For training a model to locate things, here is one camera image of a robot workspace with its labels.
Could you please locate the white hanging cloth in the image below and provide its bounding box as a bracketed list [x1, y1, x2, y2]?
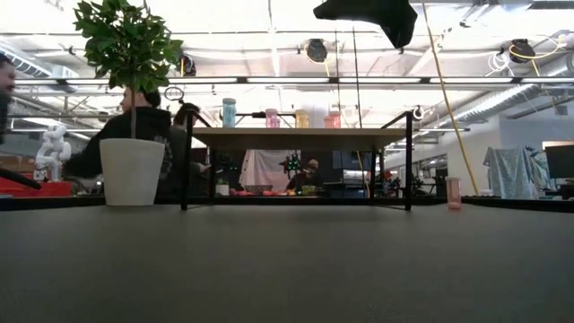
[239, 150, 298, 192]

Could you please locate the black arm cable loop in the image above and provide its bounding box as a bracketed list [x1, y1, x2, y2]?
[0, 168, 42, 190]

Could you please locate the white humanoid robot figure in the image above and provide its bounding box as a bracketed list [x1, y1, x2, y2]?
[34, 124, 73, 183]

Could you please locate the red box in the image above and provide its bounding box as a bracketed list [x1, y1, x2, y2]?
[0, 172, 73, 198]

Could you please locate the yellow hanging cable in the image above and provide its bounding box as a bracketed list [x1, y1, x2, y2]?
[421, 0, 481, 196]

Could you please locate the silver ventilation duct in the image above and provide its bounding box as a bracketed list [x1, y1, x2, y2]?
[441, 83, 574, 129]

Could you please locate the grey cloth cover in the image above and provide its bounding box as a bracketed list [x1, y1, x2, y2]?
[483, 144, 553, 200]

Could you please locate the long ceiling light strip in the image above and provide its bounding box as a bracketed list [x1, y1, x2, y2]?
[0, 75, 574, 87]

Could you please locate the wooden shelf black frame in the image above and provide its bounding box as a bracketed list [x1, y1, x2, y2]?
[178, 109, 413, 212]

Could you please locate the person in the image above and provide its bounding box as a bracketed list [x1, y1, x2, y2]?
[286, 157, 325, 192]
[65, 87, 175, 180]
[172, 101, 212, 198]

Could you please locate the blue pill bottle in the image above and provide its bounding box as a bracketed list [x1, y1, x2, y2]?
[222, 97, 237, 128]

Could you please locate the black ceiling cable reel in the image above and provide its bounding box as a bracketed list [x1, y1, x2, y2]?
[509, 38, 537, 64]
[178, 53, 198, 77]
[306, 38, 329, 64]

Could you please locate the green leafy plant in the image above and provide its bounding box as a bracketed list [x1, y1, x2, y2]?
[73, 0, 184, 140]

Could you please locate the black monitor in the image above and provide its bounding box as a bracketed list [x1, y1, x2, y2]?
[544, 142, 574, 180]

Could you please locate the white plant pot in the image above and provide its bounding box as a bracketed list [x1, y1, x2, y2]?
[99, 137, 166, 206]

